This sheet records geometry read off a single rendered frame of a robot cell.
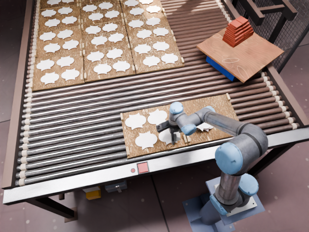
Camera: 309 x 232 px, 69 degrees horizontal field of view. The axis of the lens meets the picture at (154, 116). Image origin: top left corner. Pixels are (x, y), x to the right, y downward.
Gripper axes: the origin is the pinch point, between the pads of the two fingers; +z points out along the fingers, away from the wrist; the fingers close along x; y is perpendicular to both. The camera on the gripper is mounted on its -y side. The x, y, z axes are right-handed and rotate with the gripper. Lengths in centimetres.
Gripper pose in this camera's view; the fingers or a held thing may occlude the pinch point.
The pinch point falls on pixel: (169, 135)
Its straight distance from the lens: 155.4
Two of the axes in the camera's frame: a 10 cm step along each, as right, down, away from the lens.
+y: 9.8, -1.8, 1.1
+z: 0.0, 5.2, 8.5
